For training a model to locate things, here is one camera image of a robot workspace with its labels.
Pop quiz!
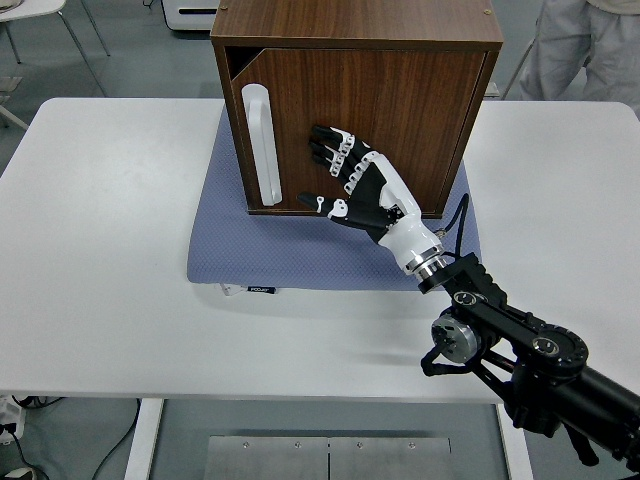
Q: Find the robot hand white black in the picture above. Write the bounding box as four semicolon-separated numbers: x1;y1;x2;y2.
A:
296;123;445;274

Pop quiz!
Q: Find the brown wooden cabinet door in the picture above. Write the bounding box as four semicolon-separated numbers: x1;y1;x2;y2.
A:
230;48;486;214

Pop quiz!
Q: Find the brown wooden cabinet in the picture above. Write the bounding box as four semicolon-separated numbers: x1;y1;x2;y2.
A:
210;0;504;220

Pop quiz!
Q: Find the blue textured mat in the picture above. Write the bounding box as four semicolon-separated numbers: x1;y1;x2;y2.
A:
185;107;484;292

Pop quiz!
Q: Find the person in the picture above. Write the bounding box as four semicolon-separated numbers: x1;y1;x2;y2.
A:
518;0;640;121

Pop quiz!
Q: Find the white appliance with dark slot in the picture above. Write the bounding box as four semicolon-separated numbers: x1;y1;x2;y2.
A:
160;0;224;32

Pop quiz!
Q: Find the white table leg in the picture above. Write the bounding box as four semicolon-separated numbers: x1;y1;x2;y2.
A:
123;398;165;480
495;402;535;480

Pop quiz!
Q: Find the grey metal plate with screws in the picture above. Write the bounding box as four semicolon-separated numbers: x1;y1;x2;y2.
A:
203;435;452;480

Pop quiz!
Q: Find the white chair with metal legs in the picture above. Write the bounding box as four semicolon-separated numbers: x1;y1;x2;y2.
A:
0;0;111;96

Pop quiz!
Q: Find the white power strip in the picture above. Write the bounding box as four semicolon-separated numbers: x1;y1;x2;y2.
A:
0;397;27;446

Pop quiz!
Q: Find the white door handle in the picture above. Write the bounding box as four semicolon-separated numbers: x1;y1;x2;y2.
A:
240;83;284;207

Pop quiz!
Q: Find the black floor cable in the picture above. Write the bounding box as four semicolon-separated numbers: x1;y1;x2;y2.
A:
92;398;143;480

